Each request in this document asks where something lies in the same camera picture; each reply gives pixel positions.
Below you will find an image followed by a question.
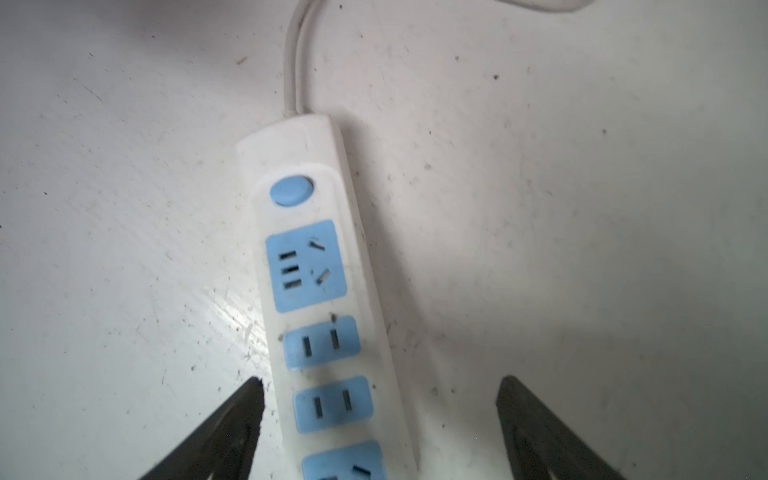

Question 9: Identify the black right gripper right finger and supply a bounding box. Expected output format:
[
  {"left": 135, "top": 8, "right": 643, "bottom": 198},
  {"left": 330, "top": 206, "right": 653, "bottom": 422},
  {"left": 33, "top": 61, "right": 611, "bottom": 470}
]
[{"left": 496, "top": 375, "right": 624, "bottom": 480}]

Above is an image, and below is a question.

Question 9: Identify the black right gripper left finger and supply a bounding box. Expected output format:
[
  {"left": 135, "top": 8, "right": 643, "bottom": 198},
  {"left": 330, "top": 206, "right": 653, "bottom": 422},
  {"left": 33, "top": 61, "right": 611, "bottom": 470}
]
[{"left": 142, "top": 377, "right": 265, "bottom": 480}]

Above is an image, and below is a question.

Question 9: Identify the white blue power strip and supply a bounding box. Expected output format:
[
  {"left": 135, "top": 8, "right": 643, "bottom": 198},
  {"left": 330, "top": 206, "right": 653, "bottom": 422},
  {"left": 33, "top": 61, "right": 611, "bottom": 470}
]
[{"left": 236, "top": 114, "right": 418, "bottom": 479}]

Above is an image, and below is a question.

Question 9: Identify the white blue strip cord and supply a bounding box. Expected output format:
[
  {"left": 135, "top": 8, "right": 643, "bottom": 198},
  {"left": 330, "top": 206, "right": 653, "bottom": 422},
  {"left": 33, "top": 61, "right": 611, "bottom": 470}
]
[{"left": 281, "top": 0, "right": 595, "bottom": 119}]

